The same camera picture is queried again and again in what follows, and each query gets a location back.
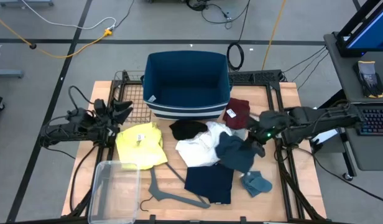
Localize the black floor cable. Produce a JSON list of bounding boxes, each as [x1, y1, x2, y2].
[[312, 149, 383, 206]]

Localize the coiled black cable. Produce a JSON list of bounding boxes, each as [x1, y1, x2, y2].
[[226, 0, 251, 72]]

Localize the white cable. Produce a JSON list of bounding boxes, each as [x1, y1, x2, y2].
[[22, 0, 117, 31]]

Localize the thin black cable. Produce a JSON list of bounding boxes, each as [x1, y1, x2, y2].
[[116, 0, 136, 29]]

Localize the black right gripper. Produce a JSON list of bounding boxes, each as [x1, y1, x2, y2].
[[247, 110, 288, 158]]

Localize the blue-grey sock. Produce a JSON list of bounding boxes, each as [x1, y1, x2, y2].
[[240, 170, 273, 198]]

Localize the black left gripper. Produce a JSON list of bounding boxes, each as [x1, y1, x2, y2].
[[97, 99, 134, 132]]

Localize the dark teal cloth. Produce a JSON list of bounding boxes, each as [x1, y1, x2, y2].
[[215, 131, 266, 174]]

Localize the white paper sheet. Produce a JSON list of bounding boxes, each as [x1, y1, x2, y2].
[[311, 127, 339, 144]]

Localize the grey side desk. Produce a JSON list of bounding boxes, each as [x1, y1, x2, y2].
[[323, 30, 383, 103]]

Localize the navy blue cloth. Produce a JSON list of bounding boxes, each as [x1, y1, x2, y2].
[[183, 164, 235, 205]]

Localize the maroon cloth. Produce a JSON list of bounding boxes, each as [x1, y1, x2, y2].
[[222, 97, 251, 131]]

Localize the black aluminium table frame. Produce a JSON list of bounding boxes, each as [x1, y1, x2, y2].
[[67, 70, 328, 224]]

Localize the grey stand foot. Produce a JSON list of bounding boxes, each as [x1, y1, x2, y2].
[[0, 0, 55, 7], [0, 68, 24, 79]]

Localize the navy white striped fabric bin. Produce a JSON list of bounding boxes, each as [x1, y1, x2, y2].
[[141, 50, 234, 121]]

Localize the wire mesh basket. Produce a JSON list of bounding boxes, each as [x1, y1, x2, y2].
[[112, 70, 152, 124]]

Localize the black cloth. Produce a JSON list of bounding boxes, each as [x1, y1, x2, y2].
[[168, 119, 209, 141]]

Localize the grey black work gloves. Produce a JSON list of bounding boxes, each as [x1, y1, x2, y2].
[[353, 60, 383, 99]]

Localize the white shirt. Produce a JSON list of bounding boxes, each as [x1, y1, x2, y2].
[[175, 121, 234, 168]]

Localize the yellow shirt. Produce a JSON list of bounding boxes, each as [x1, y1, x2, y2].
[[115, 121, 168, 170]]

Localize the clear plastic bin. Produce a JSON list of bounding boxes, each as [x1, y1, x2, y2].
[[88, 160, 141, 224]]

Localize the orange cable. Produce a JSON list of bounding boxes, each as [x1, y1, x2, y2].
[[261, 0, 287, 71]]

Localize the yellow extension cable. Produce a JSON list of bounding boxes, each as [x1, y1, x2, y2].
[[0, 12, 114, 59]]

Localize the grey keyboard desk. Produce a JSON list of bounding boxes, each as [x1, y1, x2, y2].
[[337, 102, 383, 172]]

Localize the tangled black cables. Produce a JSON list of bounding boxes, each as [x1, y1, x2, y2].
[[185, 0, 251, 30]]

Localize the grey clothes hanger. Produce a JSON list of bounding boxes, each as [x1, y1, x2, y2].
[[139, 162, 211, 212]]

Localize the computer monitor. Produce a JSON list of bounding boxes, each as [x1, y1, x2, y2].
[[336, 0, 383, 58]]

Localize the backlit black keyboard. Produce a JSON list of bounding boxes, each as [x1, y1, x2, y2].
[[354, 107, 383, 137]]

